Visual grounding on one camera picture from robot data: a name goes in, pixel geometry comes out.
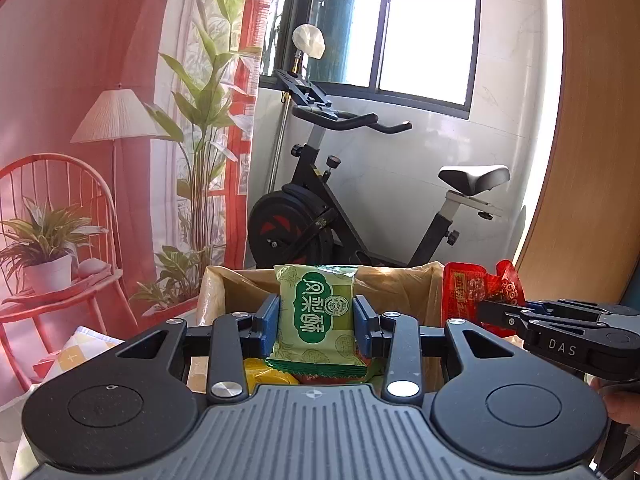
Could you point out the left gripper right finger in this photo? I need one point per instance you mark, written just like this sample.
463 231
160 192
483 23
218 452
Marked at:
476 363

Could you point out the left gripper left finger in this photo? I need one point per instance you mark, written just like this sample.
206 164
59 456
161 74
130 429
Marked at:
226 343

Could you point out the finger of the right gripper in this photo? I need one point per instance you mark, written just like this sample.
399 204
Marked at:
501 318
563 307

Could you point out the red snack packet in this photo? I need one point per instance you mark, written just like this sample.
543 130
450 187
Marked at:
465 285

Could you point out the green pastry packet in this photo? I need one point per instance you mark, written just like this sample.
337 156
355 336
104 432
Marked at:
316 335

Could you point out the person right hand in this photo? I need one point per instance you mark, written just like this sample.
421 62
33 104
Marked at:
622 406

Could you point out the yellow snack packet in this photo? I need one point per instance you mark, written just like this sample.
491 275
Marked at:
259 372

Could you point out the taped cardboard box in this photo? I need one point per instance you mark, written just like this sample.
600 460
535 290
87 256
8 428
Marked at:
410 291

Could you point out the wooden headboard panel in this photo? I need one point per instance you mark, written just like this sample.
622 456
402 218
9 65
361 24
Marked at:
584 241

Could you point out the pink room backdrop poster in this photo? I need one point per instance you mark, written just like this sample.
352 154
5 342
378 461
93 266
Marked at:
125 149

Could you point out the dark framed window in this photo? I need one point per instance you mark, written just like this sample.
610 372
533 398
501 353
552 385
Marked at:
415 53

